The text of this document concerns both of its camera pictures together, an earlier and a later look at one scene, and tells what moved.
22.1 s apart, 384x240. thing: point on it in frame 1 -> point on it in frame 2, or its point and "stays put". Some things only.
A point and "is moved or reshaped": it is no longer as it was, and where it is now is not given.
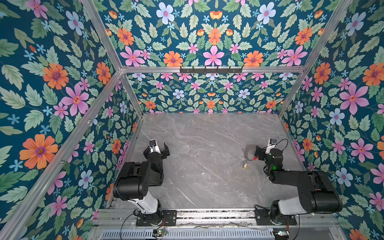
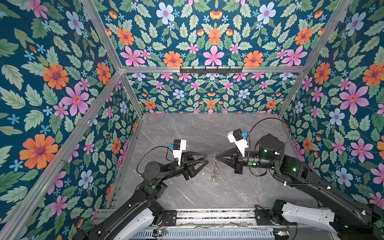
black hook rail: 211,70 stays put
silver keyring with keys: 247,148 is moved or reshaped
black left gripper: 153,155 -> 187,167
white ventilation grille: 188,235 stays put
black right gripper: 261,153 -> 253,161
